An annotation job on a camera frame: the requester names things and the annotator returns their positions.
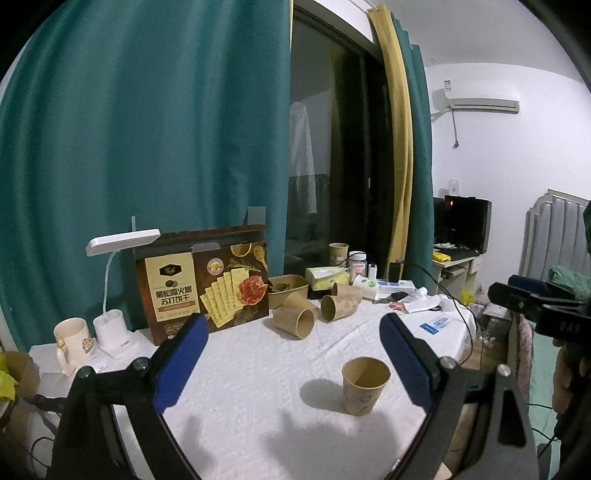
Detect white ribbed panel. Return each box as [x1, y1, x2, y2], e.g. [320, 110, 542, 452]
[519, 188, 591, 288]

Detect pink cloth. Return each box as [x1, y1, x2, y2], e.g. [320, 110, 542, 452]
[508, 318, 533, 394]

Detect dark glass sliding door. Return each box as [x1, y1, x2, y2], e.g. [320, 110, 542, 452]
[283, 4, 394, 274]

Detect narrow teal curtain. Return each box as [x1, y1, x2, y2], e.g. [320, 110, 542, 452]
[392, 13, 437, 296]

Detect white hanging garment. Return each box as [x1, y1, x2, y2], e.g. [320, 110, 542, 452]
[289, 100, 320, 216]

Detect person's right hand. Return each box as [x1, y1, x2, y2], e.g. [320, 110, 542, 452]
[553, 348, 581, 414]

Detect white lidded jar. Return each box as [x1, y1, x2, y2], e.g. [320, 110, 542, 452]
[348, 251, 368, 280]

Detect white computer desk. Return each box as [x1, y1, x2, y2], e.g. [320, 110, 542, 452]
[431, 251, 484, 306]

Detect black computer monitor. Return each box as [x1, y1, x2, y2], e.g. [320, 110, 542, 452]
[433, 196, 493, 254]

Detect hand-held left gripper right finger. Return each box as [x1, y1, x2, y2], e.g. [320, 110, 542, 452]
[379, 312, 541, 480]

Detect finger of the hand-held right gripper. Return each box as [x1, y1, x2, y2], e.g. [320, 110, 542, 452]
[488, 282, 548, 320]
[508, 274, 555, 297]

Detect black cable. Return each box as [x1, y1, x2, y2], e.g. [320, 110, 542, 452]
[401, 263, 479, 366]

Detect white ceramic mug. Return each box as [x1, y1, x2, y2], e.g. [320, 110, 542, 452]
[54, 318, 97, 375]

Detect kraft paper bowl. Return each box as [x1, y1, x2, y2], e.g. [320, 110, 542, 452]
[268, 274, 310, 310]

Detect white papers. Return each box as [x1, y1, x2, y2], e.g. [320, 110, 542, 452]
[399, 286, 445, 315]

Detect cardboard box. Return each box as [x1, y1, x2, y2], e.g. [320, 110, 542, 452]
[0, 351, 41, 435]

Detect white tablecloth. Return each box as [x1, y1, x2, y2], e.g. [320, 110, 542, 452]
[28, 286, 477, 480]

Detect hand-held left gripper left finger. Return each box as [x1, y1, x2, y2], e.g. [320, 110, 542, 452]
[48, 313, 210, 480]

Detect red black small tool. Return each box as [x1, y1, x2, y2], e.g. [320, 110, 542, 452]
[374, 292, 410, 308]

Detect green cloth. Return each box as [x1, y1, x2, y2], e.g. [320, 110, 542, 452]
[549, 265, 591, 297]

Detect wide teal curtain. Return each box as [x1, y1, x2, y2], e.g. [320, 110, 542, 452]
[0, 0, 293, 356]

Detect yellow curtain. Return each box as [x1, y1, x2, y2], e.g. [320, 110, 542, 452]
[367, 6, 414, 269]

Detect blue white flat box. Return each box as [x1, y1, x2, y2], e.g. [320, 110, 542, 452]
[376, 278, 417, 293]

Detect green yellow tissue box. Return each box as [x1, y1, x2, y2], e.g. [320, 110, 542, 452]
[305, 266, 351, 292]

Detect white air conditioner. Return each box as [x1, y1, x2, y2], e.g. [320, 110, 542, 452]
[431, 87, 520, 122]

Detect white desk lamp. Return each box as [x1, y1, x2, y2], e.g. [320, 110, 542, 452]
[85, 229, 161, 359]

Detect yellow plastic bag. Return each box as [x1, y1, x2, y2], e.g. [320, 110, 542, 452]
[0, 353, 20, 403]

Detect brown cracker box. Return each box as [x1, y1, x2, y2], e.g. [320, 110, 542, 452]
[135, 224, 270, 347]

